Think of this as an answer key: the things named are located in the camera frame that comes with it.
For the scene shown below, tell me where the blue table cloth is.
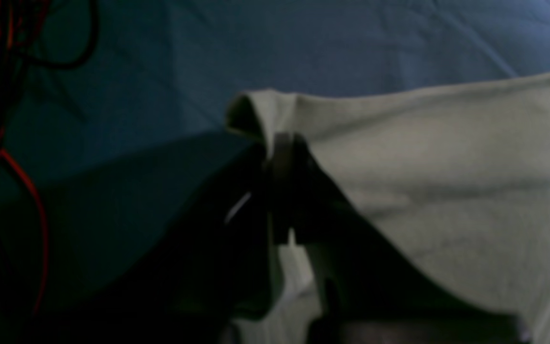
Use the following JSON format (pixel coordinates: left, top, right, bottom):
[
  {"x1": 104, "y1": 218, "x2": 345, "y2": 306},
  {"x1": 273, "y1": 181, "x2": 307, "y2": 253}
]
[{"x1": 6, "y1": 0, "x2": 550, "y2": 311}]

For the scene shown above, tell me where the light green T-shirt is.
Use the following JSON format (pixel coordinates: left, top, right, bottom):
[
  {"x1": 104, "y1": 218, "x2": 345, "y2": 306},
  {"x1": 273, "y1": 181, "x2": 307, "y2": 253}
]
[{"x1": 226, "y1": 73, "x2": 550, "y2": 344}]

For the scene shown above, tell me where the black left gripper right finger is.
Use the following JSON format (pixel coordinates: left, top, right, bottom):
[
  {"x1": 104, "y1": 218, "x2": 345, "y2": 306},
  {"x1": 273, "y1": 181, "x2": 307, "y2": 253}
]
[{"x1": 270, "y1": 134, "x2": 529, "y2": 344}]

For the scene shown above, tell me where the red black wire bundle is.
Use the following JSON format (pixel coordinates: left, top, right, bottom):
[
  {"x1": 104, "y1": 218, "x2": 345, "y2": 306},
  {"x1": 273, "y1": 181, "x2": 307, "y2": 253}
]
[{"x1": 0, "y1": 0, "x2": 99, "y2": 316}]

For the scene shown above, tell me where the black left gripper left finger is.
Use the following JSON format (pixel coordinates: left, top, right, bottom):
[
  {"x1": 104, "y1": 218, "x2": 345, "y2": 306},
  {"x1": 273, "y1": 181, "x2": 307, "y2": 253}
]
[{"x1": 21, "y1": 136, "x2": 284, "y2": 344}]

